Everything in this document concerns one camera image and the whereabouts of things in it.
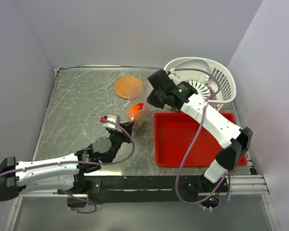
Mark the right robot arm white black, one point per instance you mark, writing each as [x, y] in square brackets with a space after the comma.
[234, 140]

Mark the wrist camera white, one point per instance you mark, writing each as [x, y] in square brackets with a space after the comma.
[111, 122]
[173, 75]

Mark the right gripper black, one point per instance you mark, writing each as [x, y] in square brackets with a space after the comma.
[152, 100]

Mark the red plastic tray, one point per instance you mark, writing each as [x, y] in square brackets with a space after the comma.
[174, 133]

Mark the white plastic dish rack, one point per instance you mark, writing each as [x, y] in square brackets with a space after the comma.
[208, 72]

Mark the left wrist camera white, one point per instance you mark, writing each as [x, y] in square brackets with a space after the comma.
[111, 122]

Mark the orange fruit toy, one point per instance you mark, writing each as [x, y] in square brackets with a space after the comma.
[137, 112]

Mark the aluminium frame rail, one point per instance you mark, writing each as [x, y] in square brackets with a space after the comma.
[248, 184]

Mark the blue striped white plate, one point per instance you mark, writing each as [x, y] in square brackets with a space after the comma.
[201, 88]

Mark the dark red plate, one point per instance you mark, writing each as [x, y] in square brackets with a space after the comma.
[212, 93]

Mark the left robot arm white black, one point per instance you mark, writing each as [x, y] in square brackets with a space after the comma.
[64, 173]

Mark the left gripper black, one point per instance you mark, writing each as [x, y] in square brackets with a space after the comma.
[126, 134]

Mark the clear zip top bag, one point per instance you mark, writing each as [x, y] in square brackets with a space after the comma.
[139, 95]

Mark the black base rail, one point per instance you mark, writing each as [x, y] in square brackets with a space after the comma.
[134, 189]

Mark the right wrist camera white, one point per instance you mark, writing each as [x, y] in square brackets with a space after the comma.
[173, 75]

